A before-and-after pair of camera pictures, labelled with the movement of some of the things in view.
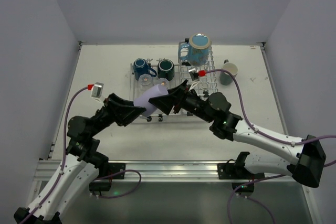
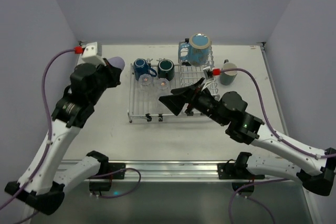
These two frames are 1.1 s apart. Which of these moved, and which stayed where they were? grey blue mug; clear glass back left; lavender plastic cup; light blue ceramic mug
Moved: lavender plastic cup
Stayed: grey blue mug; light blue ceramic mug; clear glass back left
